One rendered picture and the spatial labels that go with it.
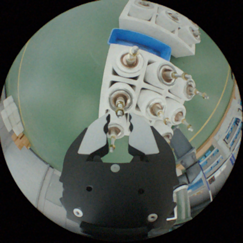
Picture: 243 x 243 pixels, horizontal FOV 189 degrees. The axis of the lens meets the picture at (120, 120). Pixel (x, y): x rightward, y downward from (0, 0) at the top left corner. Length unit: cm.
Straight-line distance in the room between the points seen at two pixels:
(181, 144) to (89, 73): 84
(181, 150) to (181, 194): 35
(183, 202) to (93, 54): 102
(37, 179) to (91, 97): 497
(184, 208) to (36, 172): 518
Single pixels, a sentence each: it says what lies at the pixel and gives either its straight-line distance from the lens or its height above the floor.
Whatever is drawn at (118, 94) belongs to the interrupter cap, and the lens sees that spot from 21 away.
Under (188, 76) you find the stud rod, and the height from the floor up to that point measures 34.
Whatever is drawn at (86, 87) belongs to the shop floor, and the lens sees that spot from 51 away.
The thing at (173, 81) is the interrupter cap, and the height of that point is 25.
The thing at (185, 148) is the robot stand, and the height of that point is 24.
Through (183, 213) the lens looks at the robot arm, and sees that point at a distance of 58.
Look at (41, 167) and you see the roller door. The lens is 506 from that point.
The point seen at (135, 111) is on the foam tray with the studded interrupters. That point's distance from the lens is 31.
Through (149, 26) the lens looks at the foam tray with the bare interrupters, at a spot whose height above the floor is 17.
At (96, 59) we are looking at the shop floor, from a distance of 50.
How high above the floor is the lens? 46
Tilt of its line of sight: 58 degrees down
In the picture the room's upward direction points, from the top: 179 degrees counter-clockwise
